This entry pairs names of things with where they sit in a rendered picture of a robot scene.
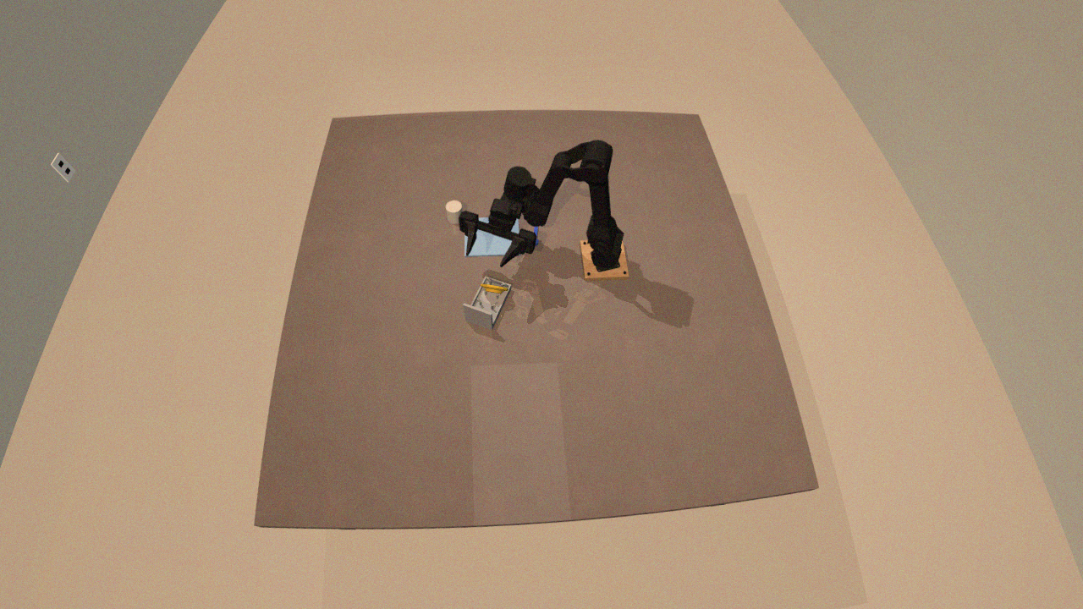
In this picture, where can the beige dish rack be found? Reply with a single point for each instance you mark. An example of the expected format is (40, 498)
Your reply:
(485, 307)

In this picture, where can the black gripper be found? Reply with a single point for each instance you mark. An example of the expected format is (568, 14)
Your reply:
(524, 242)

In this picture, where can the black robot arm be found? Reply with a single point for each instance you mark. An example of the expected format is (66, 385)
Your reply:
(521, 195)

